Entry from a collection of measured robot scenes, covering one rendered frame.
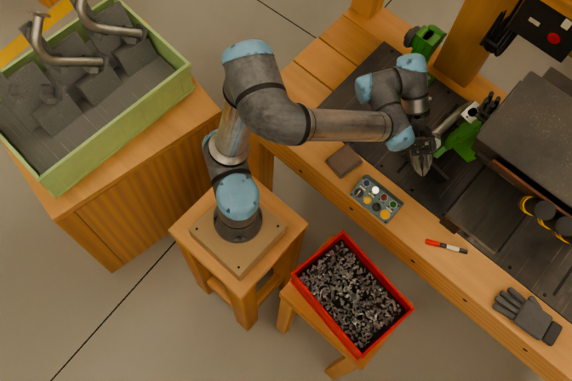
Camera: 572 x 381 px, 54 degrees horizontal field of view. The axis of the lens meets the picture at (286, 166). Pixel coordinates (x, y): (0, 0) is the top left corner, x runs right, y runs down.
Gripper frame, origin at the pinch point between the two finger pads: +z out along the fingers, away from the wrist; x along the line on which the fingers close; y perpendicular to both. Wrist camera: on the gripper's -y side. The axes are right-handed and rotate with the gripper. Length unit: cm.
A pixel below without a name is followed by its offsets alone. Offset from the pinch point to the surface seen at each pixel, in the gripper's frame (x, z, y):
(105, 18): -98, -54, -30
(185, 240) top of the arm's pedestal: -74, 11, 11
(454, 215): 7.0, 7.3, 14.2
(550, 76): 38.0, -18.7, -13.7
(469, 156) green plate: 13.4, -3.0, -0.5
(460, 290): 7.6, 36.4, 10.6
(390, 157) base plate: -9.6, 4.3, -19.3
